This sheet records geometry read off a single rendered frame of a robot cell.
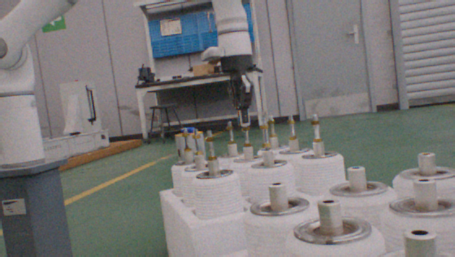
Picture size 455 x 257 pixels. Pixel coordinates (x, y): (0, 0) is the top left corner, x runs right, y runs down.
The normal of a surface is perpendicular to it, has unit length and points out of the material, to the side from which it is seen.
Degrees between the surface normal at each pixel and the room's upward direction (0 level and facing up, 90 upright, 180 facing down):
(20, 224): 85
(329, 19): 90
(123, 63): 90
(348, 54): 90
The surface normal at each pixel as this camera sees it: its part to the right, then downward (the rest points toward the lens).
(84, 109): -0.21, 0.10
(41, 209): 0.51, -0.06
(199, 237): 0.29, 0.04
